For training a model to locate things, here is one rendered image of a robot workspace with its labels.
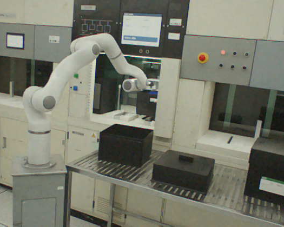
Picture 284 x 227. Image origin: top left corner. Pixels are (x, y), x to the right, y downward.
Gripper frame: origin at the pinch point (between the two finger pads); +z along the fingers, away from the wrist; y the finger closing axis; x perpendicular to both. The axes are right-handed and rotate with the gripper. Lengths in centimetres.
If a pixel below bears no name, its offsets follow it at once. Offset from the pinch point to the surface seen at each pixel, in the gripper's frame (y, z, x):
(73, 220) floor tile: -45, -24, -120
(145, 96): -2.2, 2.9, -10.5
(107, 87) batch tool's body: -44.7, 13.7, -10.2
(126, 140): 17, -57, -29
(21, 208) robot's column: -18, -103, -63
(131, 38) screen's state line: -7.9, -17.2, 31.6
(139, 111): -6.9, 3.7, -23.0
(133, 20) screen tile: -7.5, -17.1, 43.6
